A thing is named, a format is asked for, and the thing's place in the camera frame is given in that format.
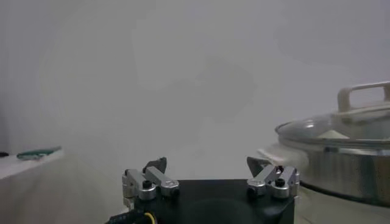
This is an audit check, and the glass lid with cream handle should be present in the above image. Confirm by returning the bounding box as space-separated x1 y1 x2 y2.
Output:
275 80 390 147

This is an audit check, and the green flat device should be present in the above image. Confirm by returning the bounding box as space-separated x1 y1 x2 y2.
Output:
16 145 63 161

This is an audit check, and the white side table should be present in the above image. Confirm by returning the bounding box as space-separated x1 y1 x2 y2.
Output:
0 149 65 180

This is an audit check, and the stainless steel steamer basket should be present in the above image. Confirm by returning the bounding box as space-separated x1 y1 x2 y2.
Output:
257 138 390 208

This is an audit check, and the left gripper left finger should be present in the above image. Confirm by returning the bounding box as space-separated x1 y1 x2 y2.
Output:
121 156 180 211

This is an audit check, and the cream electric cooking pot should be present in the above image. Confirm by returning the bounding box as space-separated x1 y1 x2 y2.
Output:
294 182 390 224

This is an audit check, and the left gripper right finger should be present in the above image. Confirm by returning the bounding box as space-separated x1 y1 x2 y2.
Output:
246 156 301 200

